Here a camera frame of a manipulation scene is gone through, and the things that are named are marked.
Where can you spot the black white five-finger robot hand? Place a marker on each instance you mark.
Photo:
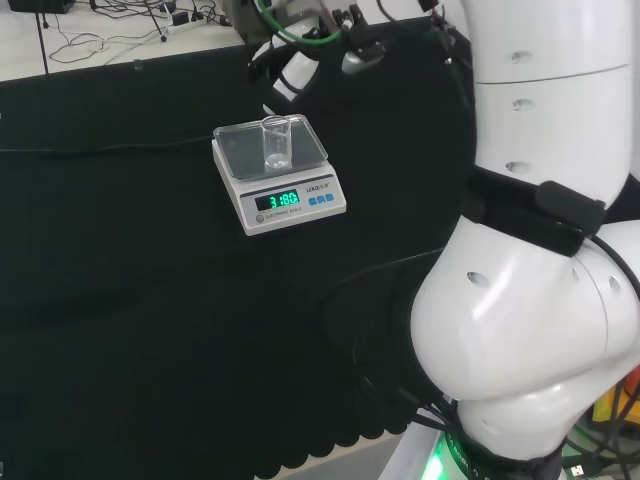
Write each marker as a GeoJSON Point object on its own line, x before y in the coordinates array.
{"type": "Point", "coordinates": [297, 70]}

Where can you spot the white electronic balance steel pan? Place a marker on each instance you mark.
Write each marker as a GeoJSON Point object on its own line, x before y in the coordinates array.
{"type": "Point", "coordinates": [290, 220]}

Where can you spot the black box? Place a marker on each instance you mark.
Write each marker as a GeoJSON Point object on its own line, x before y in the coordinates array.
{"type": "Point", "coordinates": [40, 5]}

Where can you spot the clear cloth clip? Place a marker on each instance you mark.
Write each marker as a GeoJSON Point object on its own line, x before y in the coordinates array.
{"type": "Point", "coordinates": [137, 64]}

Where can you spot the black bench cloth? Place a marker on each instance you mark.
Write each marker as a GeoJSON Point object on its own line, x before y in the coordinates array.
{"type": "Point", "coordinates": [125, 300]}

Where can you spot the yellow stop button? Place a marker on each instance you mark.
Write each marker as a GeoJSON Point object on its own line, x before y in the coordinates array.
{"type": "Point", "coordinates": [607, 400]}

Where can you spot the small clear glass beaker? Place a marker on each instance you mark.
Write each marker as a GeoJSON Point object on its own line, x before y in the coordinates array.
{"type": "Point", "coordinates": [276, 150]}

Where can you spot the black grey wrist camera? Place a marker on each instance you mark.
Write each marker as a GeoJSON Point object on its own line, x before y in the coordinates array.
{"type": "Point", "coordinates": [362, 57]}

